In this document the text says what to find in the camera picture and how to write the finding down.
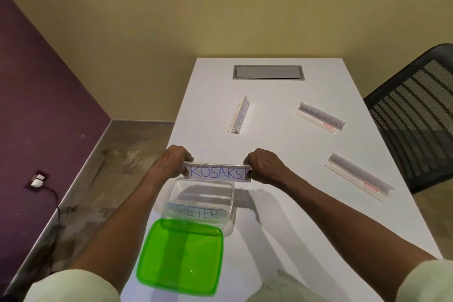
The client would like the clear plastic container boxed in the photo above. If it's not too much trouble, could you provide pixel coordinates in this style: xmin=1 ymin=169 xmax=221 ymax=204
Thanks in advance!
xmin=154 ymin=176 xmax=237 ymax=237

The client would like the black mesh office chair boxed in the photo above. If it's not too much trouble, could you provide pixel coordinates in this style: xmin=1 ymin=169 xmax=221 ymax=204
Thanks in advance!
xmin=363 ymin=43 xmax=453 ymax=194

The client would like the pale green shirt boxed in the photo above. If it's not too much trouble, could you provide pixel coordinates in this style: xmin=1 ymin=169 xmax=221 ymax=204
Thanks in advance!
xmin=23 ymin=259 xmax=453 ymax=302

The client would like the person's right forearm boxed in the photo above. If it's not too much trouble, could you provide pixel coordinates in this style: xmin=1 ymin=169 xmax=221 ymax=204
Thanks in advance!
xmin=279 ymin=170 xmax=438 ymax=302

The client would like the person's left forearm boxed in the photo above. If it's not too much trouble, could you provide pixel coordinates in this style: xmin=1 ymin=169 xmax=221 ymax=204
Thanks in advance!
xmin=70 ymin=174 xmax=177 ymax=292

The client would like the wall socket with white plug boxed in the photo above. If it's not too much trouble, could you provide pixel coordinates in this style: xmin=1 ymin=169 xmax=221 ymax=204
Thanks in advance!
xmin=25 ymin=170 xmax=49 ymax=191

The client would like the green plastic lid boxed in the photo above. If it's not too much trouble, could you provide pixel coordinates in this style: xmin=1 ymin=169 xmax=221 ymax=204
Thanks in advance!
xmin=136 ymin=218 xmax=224 ymax=295

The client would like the black power cable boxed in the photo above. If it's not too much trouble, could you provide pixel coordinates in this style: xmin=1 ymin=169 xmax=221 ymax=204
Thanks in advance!
xmin=44 ymin=185 xmax=63 ymax=228

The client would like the person's left hand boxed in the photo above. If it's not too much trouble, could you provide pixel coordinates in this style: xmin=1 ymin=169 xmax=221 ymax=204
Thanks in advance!
xmin=155 ymin=145 xmax=194 ymax=185

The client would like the grey table cable hatch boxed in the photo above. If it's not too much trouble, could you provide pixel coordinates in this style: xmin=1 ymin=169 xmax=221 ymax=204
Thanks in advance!
xmin=232 ymin=65 xmax=304 ymax=81

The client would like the person's right hand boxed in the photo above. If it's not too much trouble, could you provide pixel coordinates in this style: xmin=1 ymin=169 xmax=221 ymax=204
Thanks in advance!
xmin=243 ymin=148 xmax=289 ymax=185

